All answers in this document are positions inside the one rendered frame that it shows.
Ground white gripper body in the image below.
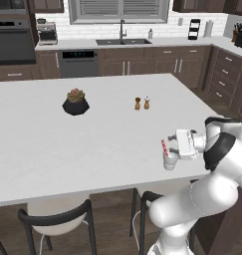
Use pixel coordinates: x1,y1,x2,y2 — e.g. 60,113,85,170
174,128,198,161

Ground red and white striped straw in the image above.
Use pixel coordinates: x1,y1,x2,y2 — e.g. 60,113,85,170
160,138,169,158

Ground dark brown drawer run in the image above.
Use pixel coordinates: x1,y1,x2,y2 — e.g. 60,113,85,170
202,45,242,120

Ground dark brown lower cupboards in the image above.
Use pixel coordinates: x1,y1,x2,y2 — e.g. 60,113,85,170
0,45,211,90

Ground dark brown cupboards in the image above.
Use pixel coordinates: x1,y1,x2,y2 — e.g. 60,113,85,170
0,45,211,90
27,0,65,15
171,0,242,17

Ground succulent in black pot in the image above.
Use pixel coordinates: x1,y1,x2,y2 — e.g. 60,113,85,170
62,88,91,117

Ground grey sink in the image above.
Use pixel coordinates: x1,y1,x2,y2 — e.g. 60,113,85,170
95,38,153,47

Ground white paper towel roll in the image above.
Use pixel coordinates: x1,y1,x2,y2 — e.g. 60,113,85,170
203,19,215,39

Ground dark metal tap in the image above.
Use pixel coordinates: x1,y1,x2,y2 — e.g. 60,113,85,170
119,19,128,41

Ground grey dishwasher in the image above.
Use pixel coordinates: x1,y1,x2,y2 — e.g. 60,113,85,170
57,49,100,80

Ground brown knife block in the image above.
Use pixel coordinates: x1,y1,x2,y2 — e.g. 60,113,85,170
230,22,242,45

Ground dark brown upper cupboards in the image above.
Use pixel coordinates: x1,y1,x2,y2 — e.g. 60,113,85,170
27,0,65,15
171,0,242,17

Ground window with grey blinds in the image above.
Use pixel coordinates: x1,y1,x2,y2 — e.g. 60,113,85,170
68,0,171,25

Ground silver coffee machine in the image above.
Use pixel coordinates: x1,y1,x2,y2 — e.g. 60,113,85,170
36,18,59,47

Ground black microwave oven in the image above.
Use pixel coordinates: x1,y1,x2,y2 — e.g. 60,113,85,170
0,0,28,11

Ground white chair black frame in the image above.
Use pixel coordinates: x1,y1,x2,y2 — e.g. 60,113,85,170
17,194,99,255
128,184,197,255

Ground black and white wire stand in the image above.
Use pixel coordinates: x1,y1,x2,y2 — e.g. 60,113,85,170
187,18,202,41

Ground black wall oven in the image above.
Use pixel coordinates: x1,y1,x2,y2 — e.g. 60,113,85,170
0,17,38,67

